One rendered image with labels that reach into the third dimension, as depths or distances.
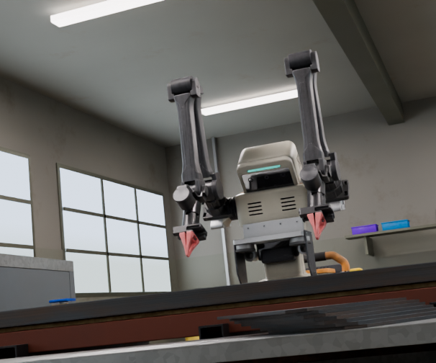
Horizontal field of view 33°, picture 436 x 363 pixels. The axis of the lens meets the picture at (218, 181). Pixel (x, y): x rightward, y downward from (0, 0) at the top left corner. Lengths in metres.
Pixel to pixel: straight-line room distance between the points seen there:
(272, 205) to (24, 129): 5.00
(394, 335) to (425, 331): 0.05
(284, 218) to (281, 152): 0.24
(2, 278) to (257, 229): 0.89
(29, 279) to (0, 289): 0.19
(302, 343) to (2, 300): 1.38
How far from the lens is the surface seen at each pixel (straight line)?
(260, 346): 1.17
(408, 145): 9.58
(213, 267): 9.99
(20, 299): 2.47
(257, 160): 2.62
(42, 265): 2.62
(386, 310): 1.28
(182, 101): 2.57
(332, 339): 1.16
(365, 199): 9.54
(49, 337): 1.64
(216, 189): 2.59
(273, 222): 2.61
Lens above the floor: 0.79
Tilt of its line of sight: 10 degrees up
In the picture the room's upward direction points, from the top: 6 degrees counter-clockwise
